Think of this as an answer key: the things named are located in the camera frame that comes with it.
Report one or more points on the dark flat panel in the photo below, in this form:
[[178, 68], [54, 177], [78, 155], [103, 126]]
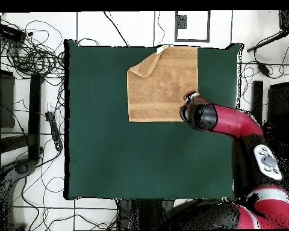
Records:
[[4, 101], [279, 103]]

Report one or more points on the black rectangular box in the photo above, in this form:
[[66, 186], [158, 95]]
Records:
[[9, 32]]

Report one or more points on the black rod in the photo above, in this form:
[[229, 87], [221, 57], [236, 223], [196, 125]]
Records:
[[267, 41]]

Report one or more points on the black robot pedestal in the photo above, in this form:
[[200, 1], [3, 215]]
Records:
[[144, 214]]

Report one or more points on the black power adapter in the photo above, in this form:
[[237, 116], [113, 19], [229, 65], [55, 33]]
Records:
[[263, 69]]

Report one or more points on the black power strip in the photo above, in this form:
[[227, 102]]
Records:
[[54, 130]]

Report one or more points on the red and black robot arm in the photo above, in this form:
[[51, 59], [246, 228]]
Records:
[[231, 120]]

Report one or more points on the black floor beam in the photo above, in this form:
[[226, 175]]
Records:
[[35, 115], [257, 98]]

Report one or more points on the orange terry towel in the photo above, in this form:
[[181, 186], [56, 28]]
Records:
[[159, 96]]

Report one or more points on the dark grey stand base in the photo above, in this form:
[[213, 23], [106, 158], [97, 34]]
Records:
[[21, 167]]

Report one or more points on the dark green table cloth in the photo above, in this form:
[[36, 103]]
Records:
[[98, 156]]

